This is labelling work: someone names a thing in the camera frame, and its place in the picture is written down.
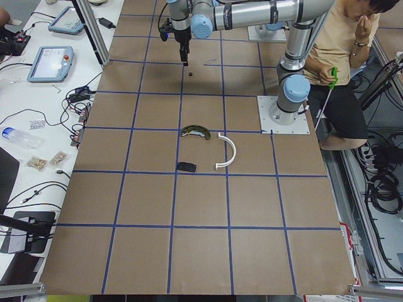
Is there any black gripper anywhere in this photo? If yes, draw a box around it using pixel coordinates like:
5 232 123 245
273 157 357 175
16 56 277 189
174 28 191 65

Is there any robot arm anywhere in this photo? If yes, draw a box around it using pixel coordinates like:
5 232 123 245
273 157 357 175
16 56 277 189
160 1 332 86

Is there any olive curved brake shoe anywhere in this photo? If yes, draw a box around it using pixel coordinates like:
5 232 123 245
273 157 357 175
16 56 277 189
180 124 211 140

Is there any black power adapter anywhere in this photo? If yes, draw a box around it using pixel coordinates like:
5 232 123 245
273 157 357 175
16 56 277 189
98 18 116 29

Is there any black brake pad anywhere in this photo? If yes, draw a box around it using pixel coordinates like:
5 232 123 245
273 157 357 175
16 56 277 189
176 162 197 173

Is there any far teach pendant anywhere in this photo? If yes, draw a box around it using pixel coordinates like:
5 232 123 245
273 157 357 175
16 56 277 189
48 6 84 35

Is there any teach pendant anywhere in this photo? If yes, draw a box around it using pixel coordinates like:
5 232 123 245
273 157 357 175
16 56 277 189
48 6 84 35
27 46 74 83

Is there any near teach pendant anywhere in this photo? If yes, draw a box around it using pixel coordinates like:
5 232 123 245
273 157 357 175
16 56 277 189
27 46 74 83

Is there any person in beige shirt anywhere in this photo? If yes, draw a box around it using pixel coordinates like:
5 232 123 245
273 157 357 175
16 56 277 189
304 0 396 150

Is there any clear plastic water bottle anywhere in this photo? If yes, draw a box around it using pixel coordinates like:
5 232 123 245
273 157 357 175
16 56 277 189
1 127 43 149

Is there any aluminium frame post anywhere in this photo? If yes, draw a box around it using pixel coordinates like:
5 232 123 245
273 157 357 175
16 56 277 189
71 0 110 67

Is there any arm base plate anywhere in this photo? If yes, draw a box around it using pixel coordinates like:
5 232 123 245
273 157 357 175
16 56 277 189
257 96 310 135
247 25 287 43

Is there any white curved plastic bracket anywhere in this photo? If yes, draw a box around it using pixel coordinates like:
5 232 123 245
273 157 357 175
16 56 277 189
214 131 237 171

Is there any green handled tool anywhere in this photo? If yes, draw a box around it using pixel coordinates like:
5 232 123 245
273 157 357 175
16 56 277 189
328 66 338 90

